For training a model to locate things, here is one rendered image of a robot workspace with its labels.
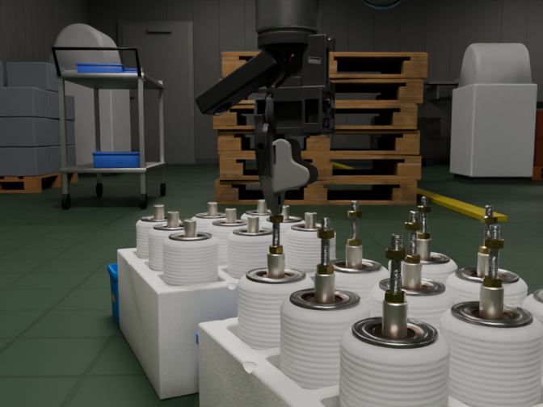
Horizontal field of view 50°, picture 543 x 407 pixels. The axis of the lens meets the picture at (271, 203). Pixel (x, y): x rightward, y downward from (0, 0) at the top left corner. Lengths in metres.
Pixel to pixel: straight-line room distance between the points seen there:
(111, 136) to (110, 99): 0.39
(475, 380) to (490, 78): 5.15
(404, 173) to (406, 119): 0.33
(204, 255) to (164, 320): 0.13
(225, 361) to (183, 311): 0.27
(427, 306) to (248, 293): 0.21
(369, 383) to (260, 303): 0.23
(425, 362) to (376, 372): 0.04
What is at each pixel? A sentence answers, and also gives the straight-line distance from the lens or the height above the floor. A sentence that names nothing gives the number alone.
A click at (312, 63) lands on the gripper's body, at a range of 0.69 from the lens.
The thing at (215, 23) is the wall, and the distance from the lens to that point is 9.37.
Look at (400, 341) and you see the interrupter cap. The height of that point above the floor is 0.25.
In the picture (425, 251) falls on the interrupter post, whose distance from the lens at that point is 0.85.
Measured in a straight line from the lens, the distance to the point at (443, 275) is 0.83.
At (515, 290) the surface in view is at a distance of 0.75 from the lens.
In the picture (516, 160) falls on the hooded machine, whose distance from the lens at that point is 5.70.
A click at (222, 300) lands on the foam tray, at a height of 0.16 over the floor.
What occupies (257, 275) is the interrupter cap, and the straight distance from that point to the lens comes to 0.72.
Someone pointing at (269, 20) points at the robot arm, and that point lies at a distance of 0.69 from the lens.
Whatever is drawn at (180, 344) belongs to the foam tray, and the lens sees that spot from 0.98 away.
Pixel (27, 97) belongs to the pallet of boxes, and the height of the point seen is 0.71.
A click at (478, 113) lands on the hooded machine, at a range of 5.56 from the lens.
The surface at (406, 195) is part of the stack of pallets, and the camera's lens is 3.70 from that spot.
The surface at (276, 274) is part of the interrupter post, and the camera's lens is 0.72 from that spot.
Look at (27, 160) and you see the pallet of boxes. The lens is 4.75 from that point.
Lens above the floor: 0.43
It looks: 7 degrees down
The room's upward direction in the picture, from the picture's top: straight up
